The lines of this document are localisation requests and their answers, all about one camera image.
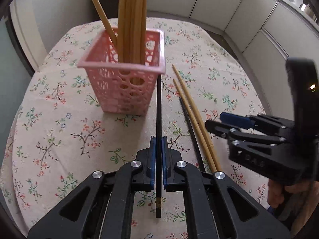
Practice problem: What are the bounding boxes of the bamboo chopstick three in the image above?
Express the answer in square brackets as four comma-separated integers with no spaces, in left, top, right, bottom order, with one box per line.
[172,65,222,171]

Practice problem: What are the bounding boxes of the black chopstick one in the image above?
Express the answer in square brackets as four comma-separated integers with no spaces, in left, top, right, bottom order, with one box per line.
[156,74,162,218]

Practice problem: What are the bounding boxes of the steel kettle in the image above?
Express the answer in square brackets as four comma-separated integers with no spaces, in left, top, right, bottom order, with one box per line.
[299,4,317,21]

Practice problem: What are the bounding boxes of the bamboo chopstick four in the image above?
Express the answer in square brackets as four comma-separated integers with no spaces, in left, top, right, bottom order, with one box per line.
[173,79,217,172]

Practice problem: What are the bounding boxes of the black chopstick two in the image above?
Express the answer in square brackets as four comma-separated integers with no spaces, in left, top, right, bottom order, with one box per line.
[179,98,206,172]

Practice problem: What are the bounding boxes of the dark trash bin red liner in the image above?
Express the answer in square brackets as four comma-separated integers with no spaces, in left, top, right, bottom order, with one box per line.
[99,0,119,18]

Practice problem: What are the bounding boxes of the bamboo chopstick five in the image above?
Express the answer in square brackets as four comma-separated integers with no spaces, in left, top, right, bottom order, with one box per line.
[140,0,147,65]

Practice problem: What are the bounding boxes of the bamboo chopstick two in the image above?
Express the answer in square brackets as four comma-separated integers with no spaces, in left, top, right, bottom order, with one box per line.
[117,0,126,63]

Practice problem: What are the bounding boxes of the person right hand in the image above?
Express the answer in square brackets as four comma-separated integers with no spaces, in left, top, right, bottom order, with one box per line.
[266,178,319,237]

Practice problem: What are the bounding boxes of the bamboo chopstick one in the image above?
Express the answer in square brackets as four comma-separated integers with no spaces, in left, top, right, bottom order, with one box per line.
[92,0,117,47]

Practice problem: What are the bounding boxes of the pink perforated utensil holder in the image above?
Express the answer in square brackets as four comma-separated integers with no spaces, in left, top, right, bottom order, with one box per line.
[77,29,166,116]

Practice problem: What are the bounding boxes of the bamboo chopstick eight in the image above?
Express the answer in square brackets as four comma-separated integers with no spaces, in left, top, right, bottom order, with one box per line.
[130,0,138,64]

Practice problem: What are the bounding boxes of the bamboo chopstick seven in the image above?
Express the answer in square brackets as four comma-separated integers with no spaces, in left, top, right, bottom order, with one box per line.
[124,0,132,63]

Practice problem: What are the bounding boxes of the bamboo chopstick six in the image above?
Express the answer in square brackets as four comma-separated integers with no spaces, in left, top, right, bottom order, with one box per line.
[136,0,143,64]

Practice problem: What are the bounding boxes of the floral tablecloth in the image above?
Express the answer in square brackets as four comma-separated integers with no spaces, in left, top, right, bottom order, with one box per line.
[1,18,264,235]

